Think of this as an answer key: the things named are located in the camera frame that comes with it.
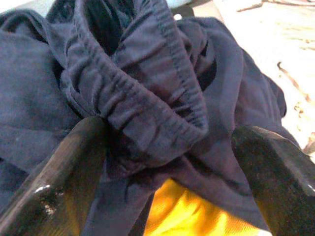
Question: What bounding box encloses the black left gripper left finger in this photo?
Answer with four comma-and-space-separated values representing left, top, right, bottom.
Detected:
0, 117, 108, 236

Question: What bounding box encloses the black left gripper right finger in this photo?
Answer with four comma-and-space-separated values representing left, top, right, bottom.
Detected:
230, 124, 315, 236

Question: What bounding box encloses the dark navy garment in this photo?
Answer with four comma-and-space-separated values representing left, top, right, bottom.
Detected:
0, 0, 303, 236

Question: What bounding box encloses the yellow garment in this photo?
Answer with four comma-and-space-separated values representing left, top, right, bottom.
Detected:
142, 178, 261, 236

